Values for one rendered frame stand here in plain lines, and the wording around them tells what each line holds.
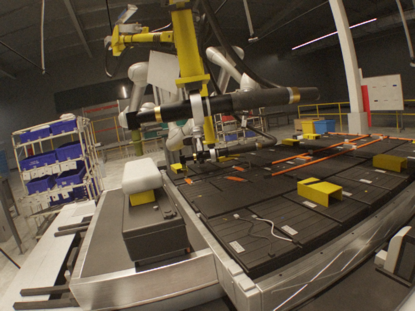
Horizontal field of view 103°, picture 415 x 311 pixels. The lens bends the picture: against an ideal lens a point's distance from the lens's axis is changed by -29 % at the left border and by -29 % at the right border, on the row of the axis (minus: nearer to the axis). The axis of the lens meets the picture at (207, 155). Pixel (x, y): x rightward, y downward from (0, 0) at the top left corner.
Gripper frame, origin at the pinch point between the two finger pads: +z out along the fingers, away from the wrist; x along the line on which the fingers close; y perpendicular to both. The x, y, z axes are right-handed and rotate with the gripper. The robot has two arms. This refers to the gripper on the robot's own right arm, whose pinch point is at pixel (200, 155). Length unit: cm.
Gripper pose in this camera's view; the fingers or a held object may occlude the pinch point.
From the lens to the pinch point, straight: 121.6
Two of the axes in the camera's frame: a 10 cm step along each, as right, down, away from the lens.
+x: 1.1, 7.5, 6.5
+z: 1.3, 6.3, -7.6
